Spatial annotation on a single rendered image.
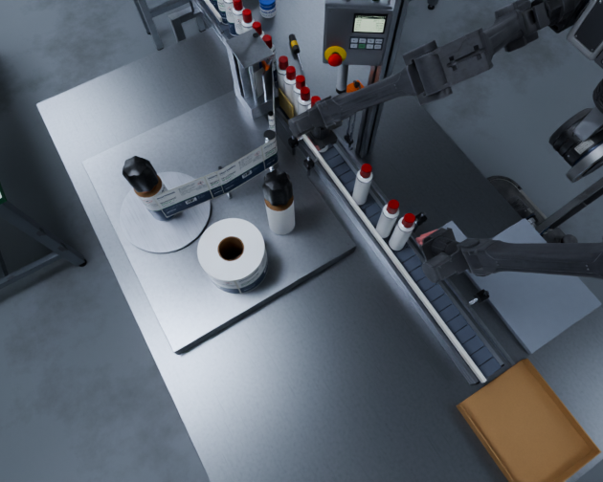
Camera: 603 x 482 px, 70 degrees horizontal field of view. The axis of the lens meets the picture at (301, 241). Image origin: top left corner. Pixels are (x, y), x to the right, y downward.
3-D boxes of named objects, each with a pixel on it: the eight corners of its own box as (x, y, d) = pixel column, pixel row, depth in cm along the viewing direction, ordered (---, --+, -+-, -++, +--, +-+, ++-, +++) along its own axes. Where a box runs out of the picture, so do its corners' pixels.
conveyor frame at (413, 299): (222, 41, 186) (220, 32, 181) (244, 32, 188) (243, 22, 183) (471, 386, 131) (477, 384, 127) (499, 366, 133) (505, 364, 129)
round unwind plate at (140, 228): (107, 199, 151) (105, 197, 150) (187, 159, 157) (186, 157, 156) (142, 270, 141) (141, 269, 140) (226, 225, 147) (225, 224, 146)
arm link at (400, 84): (458, 89, 87) (441, 35, 84) (440, 99, 85) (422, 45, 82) (340, 126, 125) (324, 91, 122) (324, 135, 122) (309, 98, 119)
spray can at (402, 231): (385, 241, 144) (397, 214, 125) (397, 233, 145) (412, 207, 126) (394, 253, 142) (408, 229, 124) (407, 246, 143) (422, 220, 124)
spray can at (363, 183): (348, 197, 151) (354, 164, 132) (361, 189, 152) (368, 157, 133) (357, 208, 149) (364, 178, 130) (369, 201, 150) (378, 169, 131)
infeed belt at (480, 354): (224, 38, 185) (223, 31, 181) (241, 31, 186) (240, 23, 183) (475, 383, 131) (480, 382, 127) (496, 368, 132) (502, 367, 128)
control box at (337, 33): (323, 38, 125) (326, -24, 107) (382, 41, 124) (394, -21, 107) (322, 65, 121) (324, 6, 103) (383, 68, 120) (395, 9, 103)
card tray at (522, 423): (456, 405, 129) (459, 405, 125) (521, 360, 134) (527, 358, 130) (524, 505, 119) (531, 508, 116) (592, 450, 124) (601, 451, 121)
